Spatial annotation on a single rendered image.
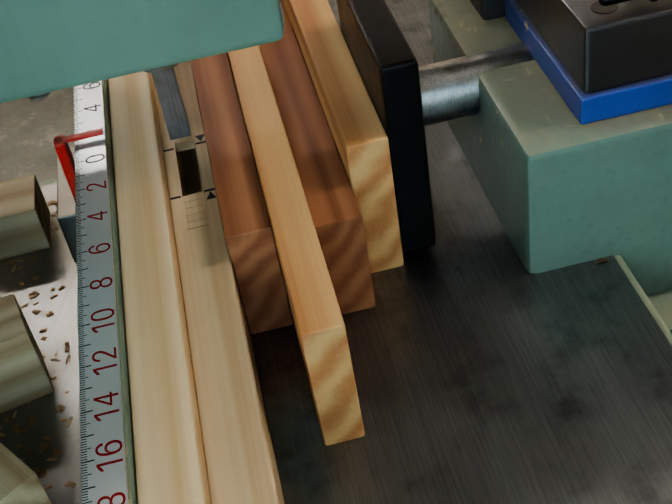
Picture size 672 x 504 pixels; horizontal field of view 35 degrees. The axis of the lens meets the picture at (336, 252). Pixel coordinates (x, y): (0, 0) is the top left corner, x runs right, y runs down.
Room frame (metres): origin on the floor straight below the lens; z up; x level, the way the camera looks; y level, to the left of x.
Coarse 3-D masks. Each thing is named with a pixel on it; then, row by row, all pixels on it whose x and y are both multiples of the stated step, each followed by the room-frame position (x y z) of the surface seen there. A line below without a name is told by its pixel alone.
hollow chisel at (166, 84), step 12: (168, 72) 0.38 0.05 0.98; (156, 84) 0.38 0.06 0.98; (168, 84) 0.38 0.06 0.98; (168, 96) 0.38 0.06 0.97; (180, 96) 0.38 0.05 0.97; (168, 108) 0.38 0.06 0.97; (180, 108) 0.38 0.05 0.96; (168, 120) 0.38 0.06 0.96; (180, 120) 0.38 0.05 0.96; (168, 132) 0.38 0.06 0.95; (180, 132) 0.38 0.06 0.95
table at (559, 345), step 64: (448, 128) 0.42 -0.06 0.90; (448, 192) 0.37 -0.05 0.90; (448, 256) 0.33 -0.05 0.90; (512, 256) 0.32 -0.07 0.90; (384, 320) 0.30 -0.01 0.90; (448, 320) 0.29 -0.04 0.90; (512, 320) 0.29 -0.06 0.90; (576, 320) 0.28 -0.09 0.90; (640, 320) 0.28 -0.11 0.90; (384, 384) 0.27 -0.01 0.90; (448, 384) 0.26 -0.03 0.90; (512, 384) 0.26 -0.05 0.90; (576, 384) 0.25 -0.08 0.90; (640, 384) 0.25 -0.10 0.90; (320, 448) 0.24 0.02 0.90; (384, 448) 0.24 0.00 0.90; (448, 448) 0.23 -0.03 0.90; (512, 448) 0.23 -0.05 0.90; (576, 448) 0.22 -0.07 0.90; (640, 448) 0.22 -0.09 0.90
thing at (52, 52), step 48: (0, 0) 0.35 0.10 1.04; (48, 0) 0.35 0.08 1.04; (96, 0) 0.35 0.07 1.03; (144, 0) 0.35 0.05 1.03; (192, 0) 0.35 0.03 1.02; (240, 0) 0.35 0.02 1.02; (0, 48) 0.35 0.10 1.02; (48, 48) 0.35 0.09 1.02; (96, 48) 0.35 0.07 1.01; (144, 48) 0.35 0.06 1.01; (192, 48) 0.35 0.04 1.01; (240, 48) 0.35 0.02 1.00; (0, 96) 0.34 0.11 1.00
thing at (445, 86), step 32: (352, 0) 0.39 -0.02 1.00; (384, 0) 0.38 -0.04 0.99; (352, 32) 0.39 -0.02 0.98; (384, 32) 0.36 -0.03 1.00; (384, 64) 0.33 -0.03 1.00; (416, 64) 0.33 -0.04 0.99; (448, 64) 0.38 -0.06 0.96; (480, 64) 0.38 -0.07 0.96; (512, 64) 0.37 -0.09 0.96; (384, 96) 0.33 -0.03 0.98; (416, 96) 0.33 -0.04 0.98; (448, 96) 0.37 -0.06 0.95; (384, 128) 0.34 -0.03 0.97; (416, 128) 0.33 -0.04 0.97; (416, 160) 0.33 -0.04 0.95; (416, 192) 0.33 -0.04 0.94; (416, 224) 0.33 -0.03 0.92
